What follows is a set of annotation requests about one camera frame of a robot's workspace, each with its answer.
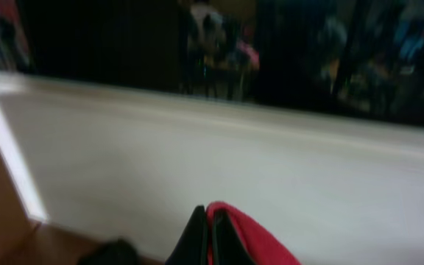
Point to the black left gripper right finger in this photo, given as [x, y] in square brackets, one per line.
[227, 248]

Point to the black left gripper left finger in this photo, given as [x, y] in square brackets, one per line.
[192, 247]

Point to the black t-shirt white letters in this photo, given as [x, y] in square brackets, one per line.
[119, 252]

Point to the red soccer t-shirt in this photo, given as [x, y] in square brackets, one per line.
[262, 246]

